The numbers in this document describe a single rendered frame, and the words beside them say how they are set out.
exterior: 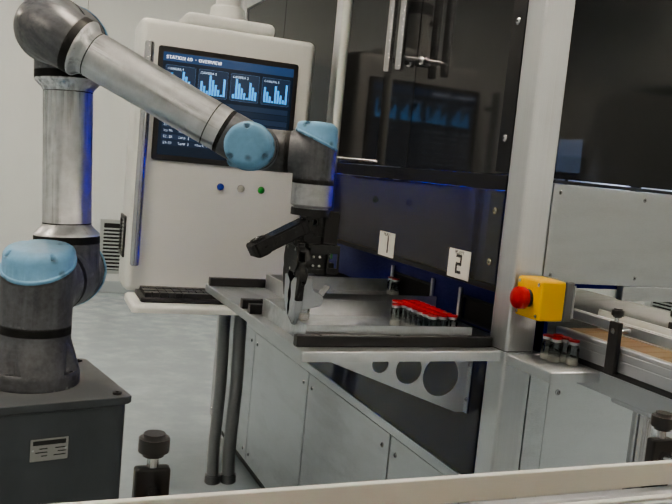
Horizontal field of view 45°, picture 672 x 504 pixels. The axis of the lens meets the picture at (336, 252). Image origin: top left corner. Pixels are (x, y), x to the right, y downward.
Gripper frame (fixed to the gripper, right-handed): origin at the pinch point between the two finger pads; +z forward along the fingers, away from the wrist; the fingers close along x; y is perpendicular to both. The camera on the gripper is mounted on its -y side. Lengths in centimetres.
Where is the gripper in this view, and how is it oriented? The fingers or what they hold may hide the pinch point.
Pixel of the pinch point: (289, 317)
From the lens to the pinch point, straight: 146.3
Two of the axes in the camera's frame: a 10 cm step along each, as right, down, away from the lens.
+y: 9.2, 0.5, 3.9
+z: -0.9, 9.9, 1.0
